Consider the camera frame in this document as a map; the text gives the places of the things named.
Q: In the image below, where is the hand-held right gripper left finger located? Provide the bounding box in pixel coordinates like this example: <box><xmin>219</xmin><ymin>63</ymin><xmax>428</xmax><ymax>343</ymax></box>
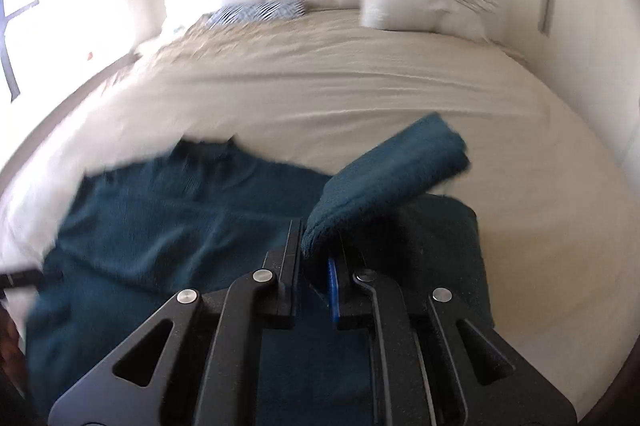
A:
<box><xmin>47</xmin><ymin>219</ymin><xmax>306</xmax><ymax>426</ymax></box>

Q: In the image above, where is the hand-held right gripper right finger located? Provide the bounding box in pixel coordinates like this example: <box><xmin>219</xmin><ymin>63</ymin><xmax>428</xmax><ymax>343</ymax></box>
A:
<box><xmin>325</xmin><ymin>251</ymin><xmax>578</xmax><ymax>426</ymax></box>

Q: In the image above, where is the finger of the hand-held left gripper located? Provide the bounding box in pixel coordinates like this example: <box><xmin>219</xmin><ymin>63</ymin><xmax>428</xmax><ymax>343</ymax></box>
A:
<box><xmin>0</xmin><ymin>269</ymin><xmax>43</xmax><ymax>292</ymax></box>

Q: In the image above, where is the teal knit sweater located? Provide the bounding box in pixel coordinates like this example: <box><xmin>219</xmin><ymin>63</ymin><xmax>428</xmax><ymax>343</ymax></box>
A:
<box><xmin>25</xmin><ymin>112</ymin><xmax>496</xmax><ymax>426</ymax></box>

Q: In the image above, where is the bed with beige sheet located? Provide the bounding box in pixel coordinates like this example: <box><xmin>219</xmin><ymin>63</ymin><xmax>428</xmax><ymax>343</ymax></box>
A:
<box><xmin>0</xmin><ymin>9</ymin><xmax>638</xmax><ymax>426</ymax></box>

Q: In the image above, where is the zebra striped pillow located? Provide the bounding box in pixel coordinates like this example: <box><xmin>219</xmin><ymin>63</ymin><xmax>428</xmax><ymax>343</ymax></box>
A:
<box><xmin>207</xmin><ymin>0</ymin><xmax>308</xmax><ymax>27</ymax></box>

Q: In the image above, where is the white wardrobe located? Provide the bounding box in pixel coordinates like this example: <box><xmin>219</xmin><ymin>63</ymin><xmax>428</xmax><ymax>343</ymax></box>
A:
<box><xmin>500</xmin><ymin>0</ymin><xmax>636</xmax><ymax>117</ymax></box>

